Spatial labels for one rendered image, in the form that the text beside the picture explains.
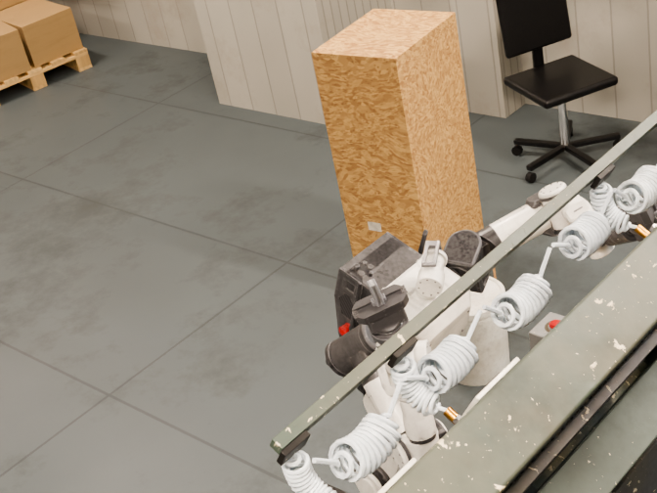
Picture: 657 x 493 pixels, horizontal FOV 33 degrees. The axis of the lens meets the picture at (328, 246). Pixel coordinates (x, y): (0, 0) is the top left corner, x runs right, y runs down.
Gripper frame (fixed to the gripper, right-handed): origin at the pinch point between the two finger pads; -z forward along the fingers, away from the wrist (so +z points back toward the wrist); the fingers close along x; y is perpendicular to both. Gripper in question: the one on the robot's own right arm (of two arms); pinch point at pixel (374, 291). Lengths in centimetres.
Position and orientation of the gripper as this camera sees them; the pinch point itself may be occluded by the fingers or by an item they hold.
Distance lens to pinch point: 233.5
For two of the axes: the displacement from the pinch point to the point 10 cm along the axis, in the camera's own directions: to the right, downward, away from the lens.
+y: 3.1, 6.1, -7.3
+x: 9.1, -4.2, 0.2
